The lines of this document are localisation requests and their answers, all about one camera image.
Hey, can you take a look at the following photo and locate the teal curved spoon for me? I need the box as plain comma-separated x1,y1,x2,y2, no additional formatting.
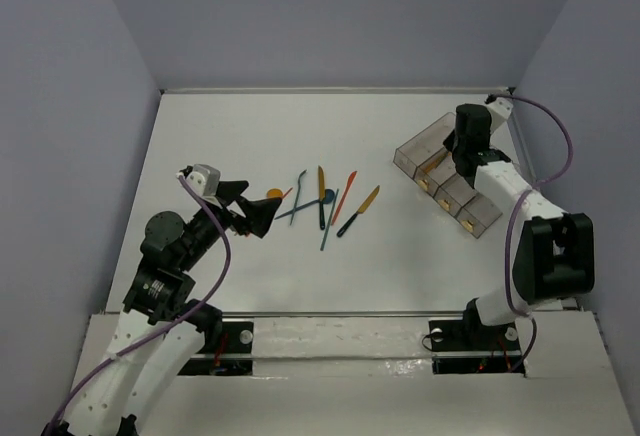
289,169,307,226

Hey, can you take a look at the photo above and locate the yellow knife dark handle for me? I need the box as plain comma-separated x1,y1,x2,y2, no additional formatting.
317,165,326,230

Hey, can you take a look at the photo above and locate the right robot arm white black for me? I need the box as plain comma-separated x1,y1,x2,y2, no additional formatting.
444,100,595,348

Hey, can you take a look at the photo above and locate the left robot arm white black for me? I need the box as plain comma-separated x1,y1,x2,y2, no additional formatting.
43,165,282,435

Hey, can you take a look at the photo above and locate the orange spoon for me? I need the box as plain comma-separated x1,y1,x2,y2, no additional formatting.
266,187,293,199

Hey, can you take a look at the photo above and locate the clear four-compartment utensil organizer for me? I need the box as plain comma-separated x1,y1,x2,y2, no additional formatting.
393,112,502,239

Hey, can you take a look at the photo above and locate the blue spoon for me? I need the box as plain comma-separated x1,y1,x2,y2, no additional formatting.
274,188,337,220

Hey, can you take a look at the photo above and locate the teal chopstick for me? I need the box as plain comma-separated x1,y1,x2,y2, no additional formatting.
320,189,340,251

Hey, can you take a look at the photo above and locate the orange plastic knife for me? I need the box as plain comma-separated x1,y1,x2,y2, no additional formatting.
331,170,357,226

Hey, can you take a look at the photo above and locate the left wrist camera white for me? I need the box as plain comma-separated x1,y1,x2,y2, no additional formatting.
176,164,221,200

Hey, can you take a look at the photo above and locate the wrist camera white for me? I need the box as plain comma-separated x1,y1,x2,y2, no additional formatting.
176,164,221,200
484,95,513,134

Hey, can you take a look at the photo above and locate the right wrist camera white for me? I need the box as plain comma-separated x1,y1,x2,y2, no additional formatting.
484,95,513,134

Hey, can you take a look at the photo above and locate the yellow knife black handle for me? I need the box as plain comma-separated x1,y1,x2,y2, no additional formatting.
336,186,380,238

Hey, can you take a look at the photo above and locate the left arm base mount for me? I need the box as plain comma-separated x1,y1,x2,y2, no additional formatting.
178,319,254,377

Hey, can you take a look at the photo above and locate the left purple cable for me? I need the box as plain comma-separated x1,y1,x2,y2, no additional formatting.
47,178,232,432

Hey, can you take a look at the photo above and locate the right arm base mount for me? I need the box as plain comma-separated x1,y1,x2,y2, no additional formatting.
421,319,525,375

